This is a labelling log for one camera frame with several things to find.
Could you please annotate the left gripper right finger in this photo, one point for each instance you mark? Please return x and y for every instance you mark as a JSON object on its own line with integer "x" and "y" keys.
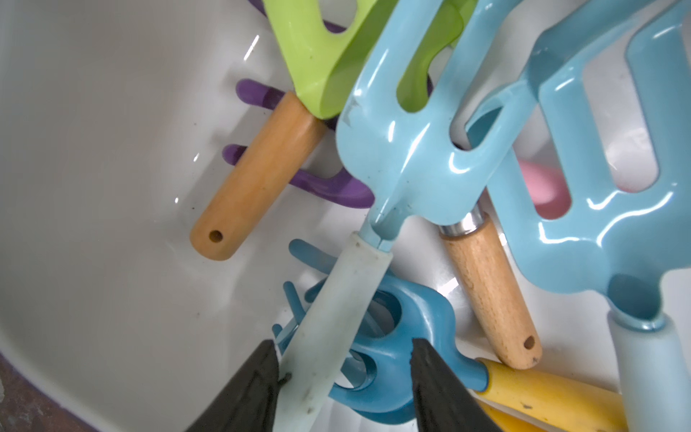
{"x": 441, "y": 401}

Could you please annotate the light blue fork white handle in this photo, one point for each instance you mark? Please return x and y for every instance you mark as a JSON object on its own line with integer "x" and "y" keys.
{"x": 409, "y": 162}

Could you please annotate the white plastic storage box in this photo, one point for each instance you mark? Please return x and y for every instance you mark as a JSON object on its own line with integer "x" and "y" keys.
{"x": 113, "y": 118}

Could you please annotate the purple rake pink handle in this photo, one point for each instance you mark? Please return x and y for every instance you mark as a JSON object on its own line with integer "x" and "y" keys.
{"x": 546, "y": 185}

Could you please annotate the dark blue rake yellow handle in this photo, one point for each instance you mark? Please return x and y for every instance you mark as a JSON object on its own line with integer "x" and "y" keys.
{"x": 507, "y": 422}

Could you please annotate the light blue rake white handle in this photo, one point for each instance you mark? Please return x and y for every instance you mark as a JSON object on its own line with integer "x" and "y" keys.
{"x": 617, "y": 243}

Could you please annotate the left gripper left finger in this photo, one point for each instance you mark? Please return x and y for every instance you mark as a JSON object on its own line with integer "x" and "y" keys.
{"x": 248, "y": 401}

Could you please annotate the dark blue fork yellow handle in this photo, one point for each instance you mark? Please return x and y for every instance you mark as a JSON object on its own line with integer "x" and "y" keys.
{"x": 375, "y": 378}

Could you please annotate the green rake wooden handle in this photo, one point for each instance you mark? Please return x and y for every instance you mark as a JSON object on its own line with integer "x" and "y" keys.
{"x": 473, "y": 244}

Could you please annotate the green fork wooden handle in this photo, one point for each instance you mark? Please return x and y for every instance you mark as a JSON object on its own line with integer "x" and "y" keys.
{"x": 323, "y": 66}

